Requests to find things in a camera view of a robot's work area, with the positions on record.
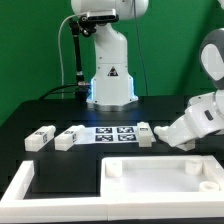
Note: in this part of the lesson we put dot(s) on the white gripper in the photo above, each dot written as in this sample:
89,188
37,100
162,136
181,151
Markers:
185,122

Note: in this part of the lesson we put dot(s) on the white desk top tray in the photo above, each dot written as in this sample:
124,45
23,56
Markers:
162,178

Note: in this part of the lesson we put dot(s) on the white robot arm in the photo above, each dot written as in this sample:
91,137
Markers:
112,87

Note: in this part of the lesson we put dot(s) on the white fiducial marker sheet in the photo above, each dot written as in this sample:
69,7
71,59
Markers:
120,134

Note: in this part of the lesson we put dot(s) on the black camera stand pole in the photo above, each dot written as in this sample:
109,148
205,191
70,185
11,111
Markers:
83,87

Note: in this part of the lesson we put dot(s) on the grey camera on stand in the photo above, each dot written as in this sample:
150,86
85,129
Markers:
104,16

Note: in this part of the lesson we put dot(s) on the white U-shaped obstacle frame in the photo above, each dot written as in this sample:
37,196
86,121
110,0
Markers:
16,208

